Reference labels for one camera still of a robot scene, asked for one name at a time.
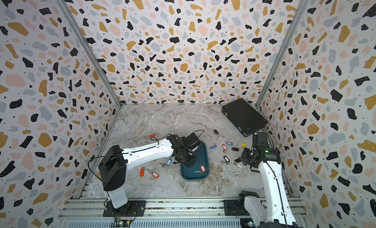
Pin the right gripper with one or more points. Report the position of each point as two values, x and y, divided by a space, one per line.
245 151

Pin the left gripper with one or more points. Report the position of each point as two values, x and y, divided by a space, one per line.
189 165

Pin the black tag key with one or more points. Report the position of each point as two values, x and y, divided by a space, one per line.
237 161
226 160

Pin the teal storage box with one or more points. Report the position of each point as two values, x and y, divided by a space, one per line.
202 159

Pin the red tag key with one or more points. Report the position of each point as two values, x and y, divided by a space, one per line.
154 174
224 148
202 170
143 171

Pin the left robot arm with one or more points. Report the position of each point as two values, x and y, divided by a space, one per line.
117 161

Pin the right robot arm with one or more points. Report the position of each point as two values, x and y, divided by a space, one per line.
277 211

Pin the black laptop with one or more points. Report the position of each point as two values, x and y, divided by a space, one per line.
244 117

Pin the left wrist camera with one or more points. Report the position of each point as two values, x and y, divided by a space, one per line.
191 142

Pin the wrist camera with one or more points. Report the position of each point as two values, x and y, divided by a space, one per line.
191 142
260 139

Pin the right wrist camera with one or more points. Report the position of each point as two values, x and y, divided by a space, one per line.
260 139

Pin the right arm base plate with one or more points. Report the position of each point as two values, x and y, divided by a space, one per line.
234 208

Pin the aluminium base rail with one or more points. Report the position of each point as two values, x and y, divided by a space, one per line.
199 212

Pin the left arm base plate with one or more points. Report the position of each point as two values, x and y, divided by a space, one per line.
134 208

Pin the right aluminium corner post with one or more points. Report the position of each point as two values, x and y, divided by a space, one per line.
286 42

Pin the aluminium corner post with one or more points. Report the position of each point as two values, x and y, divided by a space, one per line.
286 42
86 48

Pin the left aluminium corner post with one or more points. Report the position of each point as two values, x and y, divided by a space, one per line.
86 48

